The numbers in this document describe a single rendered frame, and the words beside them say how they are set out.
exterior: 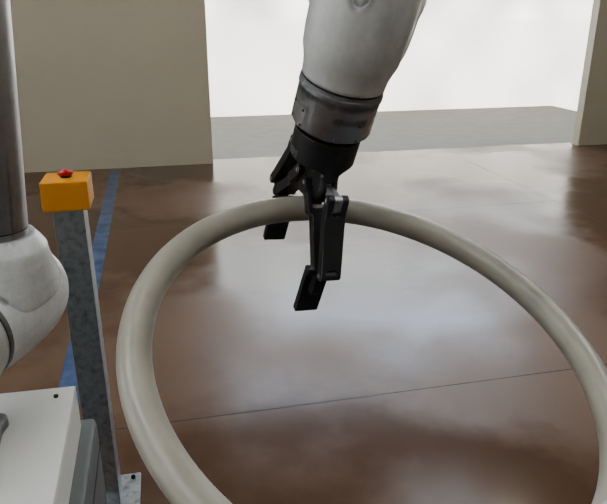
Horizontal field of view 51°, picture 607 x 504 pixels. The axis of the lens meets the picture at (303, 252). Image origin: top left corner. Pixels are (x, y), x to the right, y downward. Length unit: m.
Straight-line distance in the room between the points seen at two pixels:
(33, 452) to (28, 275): 0.26
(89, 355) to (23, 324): 0.93
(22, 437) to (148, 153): 5.86
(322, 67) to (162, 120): 6.15
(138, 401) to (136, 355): 0.05
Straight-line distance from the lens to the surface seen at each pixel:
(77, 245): 1.83
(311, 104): 0.66
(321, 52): 0.63
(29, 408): 1.15
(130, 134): 6.79
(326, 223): 0.69
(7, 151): 1.01
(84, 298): 1.89
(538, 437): 2.63
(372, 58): 0.62
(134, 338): 0.56
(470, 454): 2.47
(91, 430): 1.22
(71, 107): 6.79
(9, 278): 1.03
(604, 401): 0.69
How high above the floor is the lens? 1.49
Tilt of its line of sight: 21 degrees down
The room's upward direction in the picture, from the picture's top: straight up
